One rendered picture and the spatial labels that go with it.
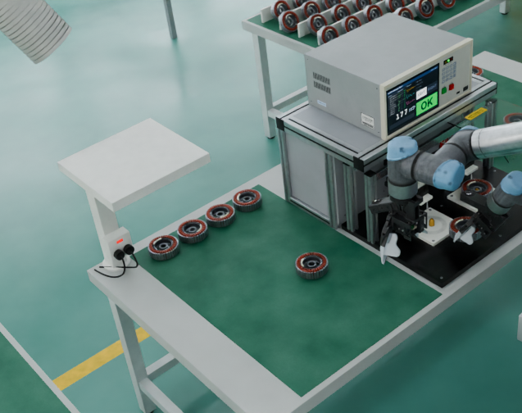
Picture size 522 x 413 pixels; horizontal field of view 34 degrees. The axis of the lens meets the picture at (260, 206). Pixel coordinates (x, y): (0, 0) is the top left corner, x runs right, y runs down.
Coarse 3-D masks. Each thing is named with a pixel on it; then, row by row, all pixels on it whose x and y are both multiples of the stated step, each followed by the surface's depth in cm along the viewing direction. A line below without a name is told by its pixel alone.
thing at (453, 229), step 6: (462, 216) 292; (468, 216) 291; (450, 222) 291; (456, 222) 290; (462, 222) 291; (450, 228) 288; (456, 228) 287; (450, 234) 289; (474, 234) 284; (480, 234) 285; (456, 240) 286; (462, 240) 285; (474, 240) 285
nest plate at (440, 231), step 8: (432, 208) 310; (432, 216) 306; (440, 216) 306; (440, 224) 302; (448, 224) 302; (432, 232) 299; (440, 232) 299; (448, 232) 298; (424, 240) 297; (432, 240) 295; (440, 240) 296
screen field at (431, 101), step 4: (436, 92) 295; (432, 96) 294; (436, 96) 296; (424, 100) 293; (428, 100) 294; (432, 100) 295; (436, 100) 297; (416, 104) 291; (420, 104) 292; (424, 104) 294; (428, 104) 295; (432, 104) 296; (436, 104) 298; (416, 108) 291; (420, 108) 293; (424, 108) 294; (428, 108) 296; (416, 112) 292; (420, 112) 294
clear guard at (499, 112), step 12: (492, 108) 307; (504, 108) 306; (516, 108) 305; (456, 120) 303; (468, 120) 302; (480, 120) 301; (492, 120) 300; (504, 120) 299; (516, 120) 298; (504, 156) 289; (516, 156) 290
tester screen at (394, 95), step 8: (432, 72) 289; (416, 80) 285; (424, 80) 288; (432, 80) 291; (400, 88) 282; (408, 88) 284; (416, 88) 287; (392, 96) 280; (400, 96) 283; (408, 96) 286; (424, 96) 292; (392, 104) 282; (400, 104) 285; (408, 104) 288; (392, 112) 284; (408, 112) 290; (424, 112) 295; (392, 120) 286; (408, 120) 291
